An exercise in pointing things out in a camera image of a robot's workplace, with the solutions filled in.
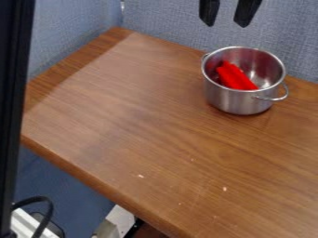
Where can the red star-shaped block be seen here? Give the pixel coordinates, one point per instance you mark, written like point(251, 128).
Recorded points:
point(233, 77)

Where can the white table bracket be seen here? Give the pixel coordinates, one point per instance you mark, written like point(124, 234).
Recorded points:
point(116, 224)

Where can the metal pot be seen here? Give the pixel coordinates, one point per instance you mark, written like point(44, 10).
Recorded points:
point(266, 71)

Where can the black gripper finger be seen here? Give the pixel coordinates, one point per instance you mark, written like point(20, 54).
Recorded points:
point(209, 9)
point(245, 13)

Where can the white box below table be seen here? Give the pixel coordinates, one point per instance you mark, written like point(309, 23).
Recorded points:
point(24, 225)

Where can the dark vertical bar at left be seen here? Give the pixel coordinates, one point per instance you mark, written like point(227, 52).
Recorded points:
point(16, 18)

